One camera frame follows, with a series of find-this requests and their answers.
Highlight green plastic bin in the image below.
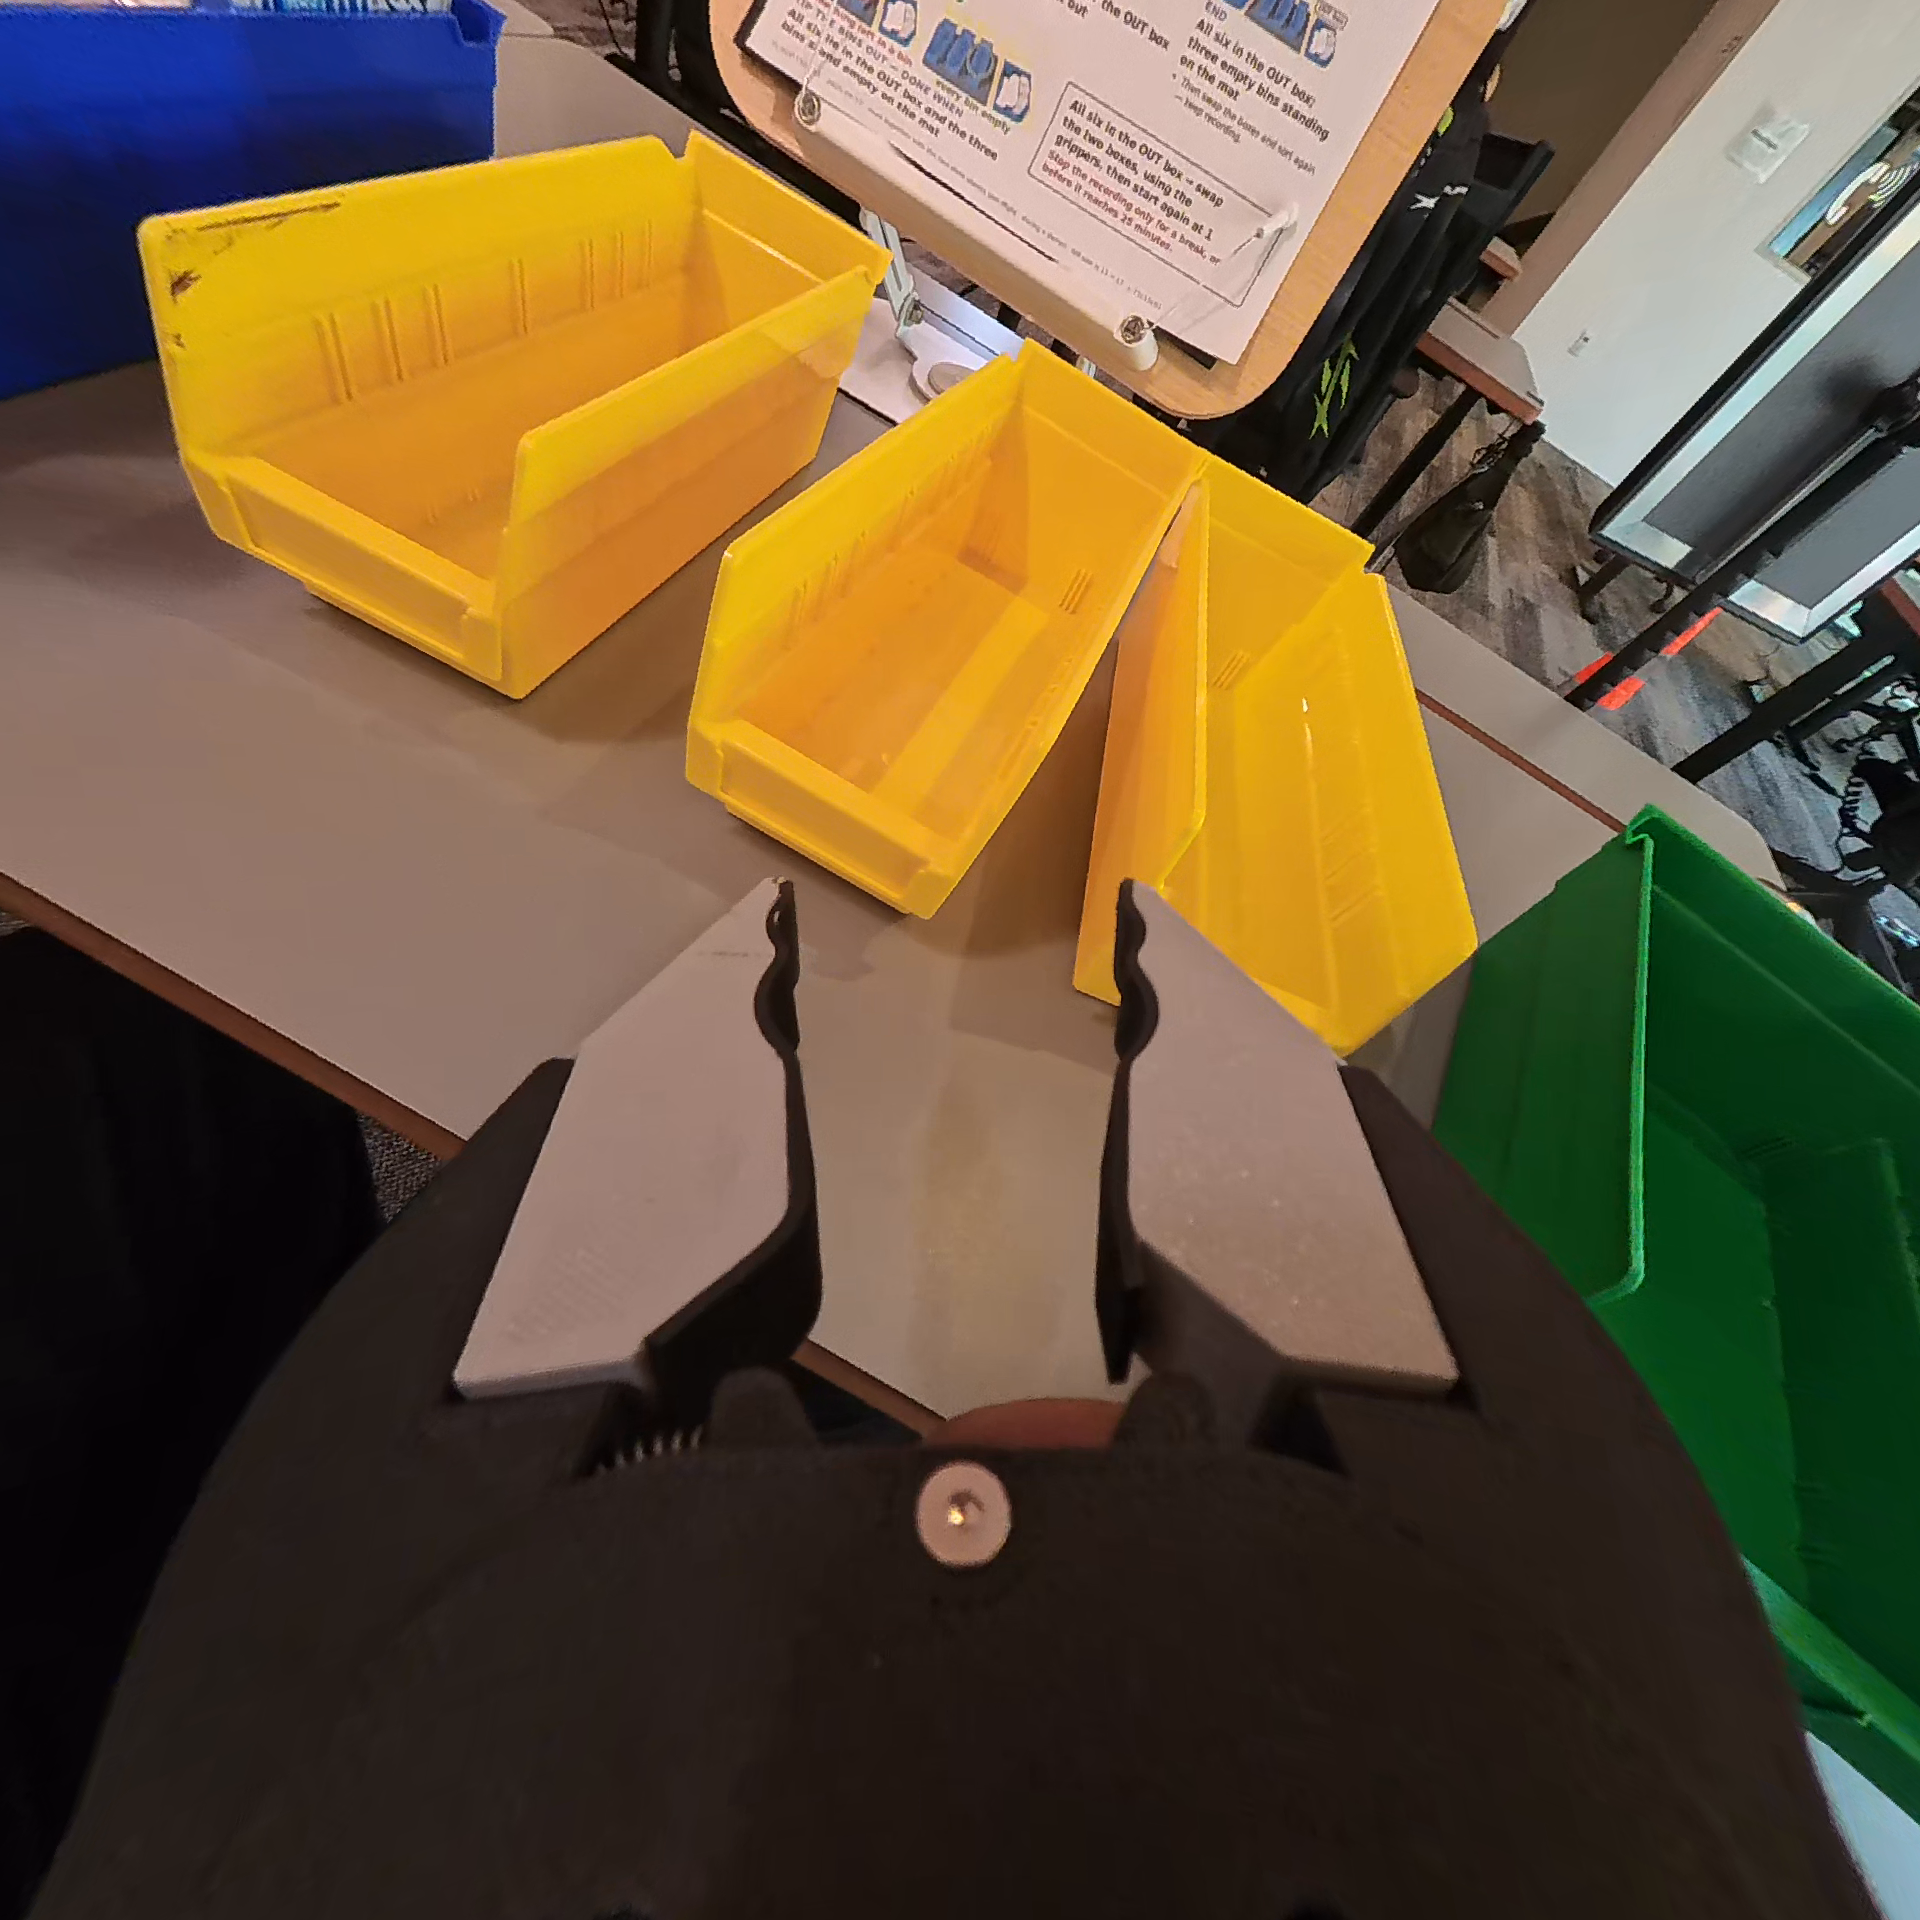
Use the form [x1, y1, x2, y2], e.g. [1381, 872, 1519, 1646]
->
[1436, 802, 1920, 1724]

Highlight wooden background desk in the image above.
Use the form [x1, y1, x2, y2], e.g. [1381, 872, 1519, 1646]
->
[1369, 238, 1551, 561]

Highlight white board stand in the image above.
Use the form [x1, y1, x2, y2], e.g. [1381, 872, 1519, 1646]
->
[839, 210, 1039, 439]

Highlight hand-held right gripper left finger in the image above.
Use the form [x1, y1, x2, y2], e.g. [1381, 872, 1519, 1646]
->
[449, 876, 828, 1429]

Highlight blue plastic bin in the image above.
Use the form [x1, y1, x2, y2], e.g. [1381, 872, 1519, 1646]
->
[0, 0, 506, 401]

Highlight person's dark clothing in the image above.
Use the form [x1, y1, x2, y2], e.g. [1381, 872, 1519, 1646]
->
[0, 927, 463, 1920]

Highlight black backpack with green marks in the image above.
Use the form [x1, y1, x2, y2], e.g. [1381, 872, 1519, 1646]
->
[1243, 67, 1557, 501]

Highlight large yellow plastic bin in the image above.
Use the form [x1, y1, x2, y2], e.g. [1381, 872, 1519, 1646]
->
[138, 130, 895, 701]

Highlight printed instruction sheet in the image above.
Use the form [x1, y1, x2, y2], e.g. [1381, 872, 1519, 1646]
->
[735, 0, 1454, 363]

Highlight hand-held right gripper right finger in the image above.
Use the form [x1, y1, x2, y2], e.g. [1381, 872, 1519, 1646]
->
[1102, 878, 1461, 1412]

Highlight rolling whiteboard with black frame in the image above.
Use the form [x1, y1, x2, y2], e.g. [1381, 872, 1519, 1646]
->
[1587, 224, 1920, 787]

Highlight wooden display board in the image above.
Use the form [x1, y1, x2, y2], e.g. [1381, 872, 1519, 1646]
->
[707, 0, 1502, 423]

